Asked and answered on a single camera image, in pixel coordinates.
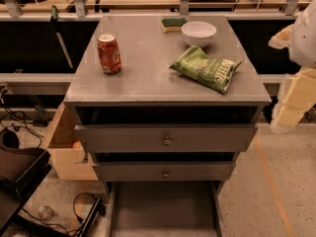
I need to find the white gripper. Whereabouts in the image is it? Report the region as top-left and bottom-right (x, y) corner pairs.
(269, 0), (316, 134)

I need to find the green jalapeno chip bag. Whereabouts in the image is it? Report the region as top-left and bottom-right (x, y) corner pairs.
(170, 45), (242, 95)

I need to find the grey metal drawer cabinet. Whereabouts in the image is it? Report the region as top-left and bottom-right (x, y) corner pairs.
(63, 14), (273, 196)

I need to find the grey top drawer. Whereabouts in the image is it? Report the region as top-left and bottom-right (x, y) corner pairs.
(75, 124), (258, 153)

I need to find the grey middle drawer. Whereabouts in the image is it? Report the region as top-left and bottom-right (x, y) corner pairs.
(94, 161), (236, 182)

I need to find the grey open bottom drawer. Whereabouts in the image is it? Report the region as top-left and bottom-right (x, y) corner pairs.
(104, 181), (225, 237)

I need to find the white ceramic bowl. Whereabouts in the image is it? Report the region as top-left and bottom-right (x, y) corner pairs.
(182, 22), (217, 48)

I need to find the yellow green sponge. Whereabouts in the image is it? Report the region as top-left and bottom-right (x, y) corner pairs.
(161, 18), (187, 33)

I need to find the orange soda can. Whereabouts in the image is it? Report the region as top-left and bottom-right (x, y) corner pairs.
(97, 33), (121, 74)

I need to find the orange ball in box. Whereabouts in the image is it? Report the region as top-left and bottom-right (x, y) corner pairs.
(72, 141), (82, 149)

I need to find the black power strip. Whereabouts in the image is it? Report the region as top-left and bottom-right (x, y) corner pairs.
(78, 197), (102, 237)

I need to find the light wooden box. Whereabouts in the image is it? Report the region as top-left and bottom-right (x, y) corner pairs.
(45, 104), (98, 181)

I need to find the black tray bin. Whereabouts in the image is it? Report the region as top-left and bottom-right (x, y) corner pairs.
(0, 127), (53, 232)

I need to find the green handled tool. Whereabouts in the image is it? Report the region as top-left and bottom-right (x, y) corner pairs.
(49, 5), (75, 70)

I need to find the black floor cable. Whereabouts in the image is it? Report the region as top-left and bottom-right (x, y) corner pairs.
(0, 86), (44, 149)

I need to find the grey metal railing frame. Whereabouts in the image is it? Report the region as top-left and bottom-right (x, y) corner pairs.
(0, 0), (312, 20)

